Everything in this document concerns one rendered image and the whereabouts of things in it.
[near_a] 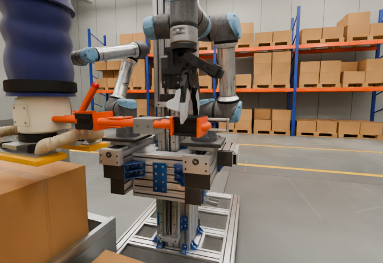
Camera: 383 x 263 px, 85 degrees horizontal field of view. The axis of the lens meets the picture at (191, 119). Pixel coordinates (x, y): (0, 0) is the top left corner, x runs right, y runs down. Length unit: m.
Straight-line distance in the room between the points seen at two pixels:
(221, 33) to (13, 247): 1.17
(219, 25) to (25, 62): 0.76
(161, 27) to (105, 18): 11.25
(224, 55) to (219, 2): 8.92
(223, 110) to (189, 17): 0.62
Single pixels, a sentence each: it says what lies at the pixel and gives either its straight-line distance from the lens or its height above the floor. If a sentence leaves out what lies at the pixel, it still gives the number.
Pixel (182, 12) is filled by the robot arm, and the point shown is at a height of 1.49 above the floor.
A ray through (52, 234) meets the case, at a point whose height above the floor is 0.70.
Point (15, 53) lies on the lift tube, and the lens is 0.91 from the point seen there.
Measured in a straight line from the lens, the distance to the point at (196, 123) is 0.53.
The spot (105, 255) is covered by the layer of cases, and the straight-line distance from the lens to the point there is 1.23.
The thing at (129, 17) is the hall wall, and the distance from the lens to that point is 11.26.
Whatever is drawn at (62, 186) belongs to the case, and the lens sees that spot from 1.12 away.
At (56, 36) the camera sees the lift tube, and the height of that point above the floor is 1.49.
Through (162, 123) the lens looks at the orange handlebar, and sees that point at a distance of 0.58.
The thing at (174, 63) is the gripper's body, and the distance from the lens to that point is 0.59.
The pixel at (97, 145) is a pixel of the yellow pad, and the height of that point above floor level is 1.09.
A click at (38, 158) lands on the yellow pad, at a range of 0.80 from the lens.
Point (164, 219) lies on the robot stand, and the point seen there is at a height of 0.47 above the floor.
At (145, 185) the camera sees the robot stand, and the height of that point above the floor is 0.76.
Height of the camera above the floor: 1.28
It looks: 6 degrees down
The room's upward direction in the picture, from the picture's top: straight up
